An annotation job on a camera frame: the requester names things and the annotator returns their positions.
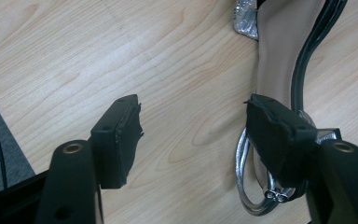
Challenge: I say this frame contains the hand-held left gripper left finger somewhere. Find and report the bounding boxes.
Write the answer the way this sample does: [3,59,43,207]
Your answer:
[89,94,145,189]

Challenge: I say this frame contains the silver strap heeled sandal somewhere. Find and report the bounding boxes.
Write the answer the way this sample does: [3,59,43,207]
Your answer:
[233,0,349,217]

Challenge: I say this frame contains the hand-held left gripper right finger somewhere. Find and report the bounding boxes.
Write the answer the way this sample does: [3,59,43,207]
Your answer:
[243,92,319,189]

